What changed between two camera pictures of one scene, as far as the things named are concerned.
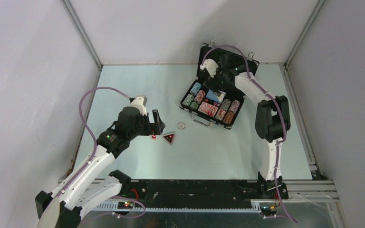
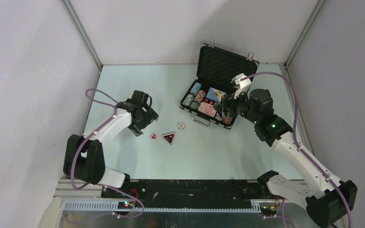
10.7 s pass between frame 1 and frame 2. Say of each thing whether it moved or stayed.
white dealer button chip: stayed
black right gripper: moved
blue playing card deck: stayed
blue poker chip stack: stayed
